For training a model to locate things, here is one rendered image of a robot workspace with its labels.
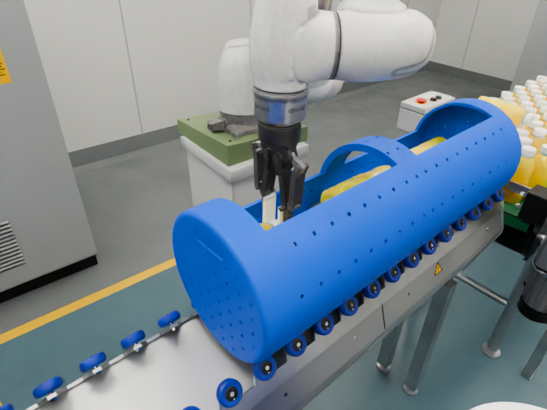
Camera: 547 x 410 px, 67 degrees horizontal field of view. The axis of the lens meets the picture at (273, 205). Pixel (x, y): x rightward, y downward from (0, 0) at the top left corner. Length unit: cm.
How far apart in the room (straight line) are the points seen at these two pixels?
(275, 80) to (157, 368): 55
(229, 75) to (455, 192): 73
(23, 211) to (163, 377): 156
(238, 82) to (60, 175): 118
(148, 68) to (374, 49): 304
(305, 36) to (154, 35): 299
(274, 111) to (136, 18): 289
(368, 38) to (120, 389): 71
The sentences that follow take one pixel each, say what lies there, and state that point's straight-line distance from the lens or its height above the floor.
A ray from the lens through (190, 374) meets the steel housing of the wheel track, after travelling 82.
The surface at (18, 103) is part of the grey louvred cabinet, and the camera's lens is 206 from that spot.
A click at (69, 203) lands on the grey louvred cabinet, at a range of 229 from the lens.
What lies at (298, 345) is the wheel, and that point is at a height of 97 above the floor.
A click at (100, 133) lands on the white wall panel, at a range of 360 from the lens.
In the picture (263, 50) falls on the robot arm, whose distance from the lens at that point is 64.
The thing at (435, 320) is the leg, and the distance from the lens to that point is 161.
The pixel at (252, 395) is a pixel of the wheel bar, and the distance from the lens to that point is 79.
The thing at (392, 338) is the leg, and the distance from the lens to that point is 182.
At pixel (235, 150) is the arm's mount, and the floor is 105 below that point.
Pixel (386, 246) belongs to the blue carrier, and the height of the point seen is 112.
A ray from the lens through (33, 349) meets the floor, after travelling 226.
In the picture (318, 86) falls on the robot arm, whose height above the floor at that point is 120.
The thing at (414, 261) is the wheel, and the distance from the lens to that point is 103.
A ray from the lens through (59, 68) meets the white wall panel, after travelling 339.
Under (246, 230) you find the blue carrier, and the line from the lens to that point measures 62.
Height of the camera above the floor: 160
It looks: 34 degrees down
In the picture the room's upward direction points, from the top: 1 degrees clockwise
